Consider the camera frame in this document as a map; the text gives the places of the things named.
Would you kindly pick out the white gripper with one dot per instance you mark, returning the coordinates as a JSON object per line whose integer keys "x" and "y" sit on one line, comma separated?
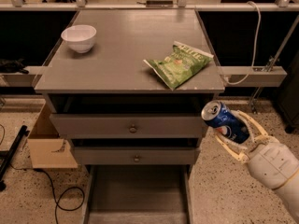
{"x": 271, "y": 162}

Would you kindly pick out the blue pepsi can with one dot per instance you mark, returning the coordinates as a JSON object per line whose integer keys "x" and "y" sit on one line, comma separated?
{"x": 218, "y": 116}

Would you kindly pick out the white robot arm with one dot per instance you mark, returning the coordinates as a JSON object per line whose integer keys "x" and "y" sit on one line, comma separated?
{"x": 289, "y": 196}

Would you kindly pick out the grey drawer cabinet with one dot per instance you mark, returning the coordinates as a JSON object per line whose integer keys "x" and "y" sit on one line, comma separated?
{"x": 115, "y": 65}

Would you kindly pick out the grey bottom drawer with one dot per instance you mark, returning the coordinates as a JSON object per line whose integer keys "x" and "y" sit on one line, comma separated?
{"x": 142, "y": 194}

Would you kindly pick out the grey drawer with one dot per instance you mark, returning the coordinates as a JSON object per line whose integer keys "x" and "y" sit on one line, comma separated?
{"x": 130, "y": 116}
{"x": 142, "y": 194}
{"x": 142, "y": 151}

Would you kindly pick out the grey top drawer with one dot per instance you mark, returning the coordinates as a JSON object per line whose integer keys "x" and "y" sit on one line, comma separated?
{"x": 130, "y": 116}

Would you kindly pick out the grey middle drawer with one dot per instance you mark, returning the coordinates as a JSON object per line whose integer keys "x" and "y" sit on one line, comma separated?
{"x": 142, "y": 151}

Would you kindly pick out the dark cabinet at right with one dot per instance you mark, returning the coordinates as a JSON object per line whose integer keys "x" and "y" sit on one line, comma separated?
{"x": 288, "y": 96}

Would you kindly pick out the green chip bag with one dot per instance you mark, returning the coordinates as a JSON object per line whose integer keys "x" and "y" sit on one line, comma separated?
{"x": 182, "y": 64}

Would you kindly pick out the white bowl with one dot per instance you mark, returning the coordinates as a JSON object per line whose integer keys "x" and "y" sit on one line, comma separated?
{"x": 80, "y": 38}

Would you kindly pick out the cardboard box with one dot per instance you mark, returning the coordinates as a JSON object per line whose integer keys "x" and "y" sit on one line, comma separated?
{"x": 47, "y": 148}

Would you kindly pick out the black stand leg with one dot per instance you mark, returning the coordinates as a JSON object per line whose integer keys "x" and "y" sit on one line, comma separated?
{"x": 7, "y": 155}

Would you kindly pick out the black object on rail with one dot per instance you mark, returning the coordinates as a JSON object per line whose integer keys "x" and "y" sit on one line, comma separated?
{"x": 12, "y": 66}

